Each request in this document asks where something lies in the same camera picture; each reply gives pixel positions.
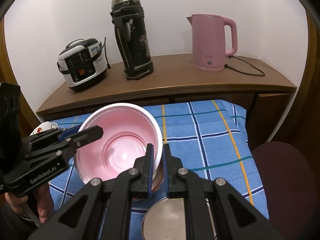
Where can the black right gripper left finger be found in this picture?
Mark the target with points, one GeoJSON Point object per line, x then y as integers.
{"type": "Point", "coordinates": [101, 209]}

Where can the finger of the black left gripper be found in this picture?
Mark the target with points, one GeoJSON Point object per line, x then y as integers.
{"type": "Point", "coordinates": [51, 136]}
{"type": "Point", "coordinates": [60, 153]}

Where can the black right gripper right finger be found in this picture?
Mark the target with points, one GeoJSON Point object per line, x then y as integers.
{"type": "Point", "coordinates": [213, 208]}

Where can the pink white bowl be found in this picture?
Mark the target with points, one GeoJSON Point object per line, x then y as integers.
{"type": "Point", "coordinates": [127, 130]}

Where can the person left hand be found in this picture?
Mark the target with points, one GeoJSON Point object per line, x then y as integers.
{"type": "Point", "coordinates": [40, 202]}

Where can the red flower white bowl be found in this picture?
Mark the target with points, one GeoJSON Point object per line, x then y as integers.
{"type": "Point", "coordinates": [44, 127]}

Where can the brown wooden door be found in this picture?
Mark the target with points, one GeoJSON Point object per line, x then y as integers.
{"type": "Point", "coordinates": [27, 120]}

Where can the white black rice cooker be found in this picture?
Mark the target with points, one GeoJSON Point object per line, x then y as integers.
{"type": "Point", "coordinates": [83, 63]}

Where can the blue plaid tablecloth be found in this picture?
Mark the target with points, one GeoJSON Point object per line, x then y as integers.
{"type": "Point", "coordinates": [210, 139]}

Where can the brown wooden cabinet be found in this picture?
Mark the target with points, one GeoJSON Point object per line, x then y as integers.
{"type": "Point", "coordinates": [260, 89]}

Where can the black thermos flask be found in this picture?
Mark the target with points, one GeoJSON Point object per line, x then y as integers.
{"type": "Point", "coordinates": [129, 27]}

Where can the pink electric kettle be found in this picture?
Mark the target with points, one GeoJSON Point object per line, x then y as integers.
{"type": "Point", "coordinates": [209, 42]}

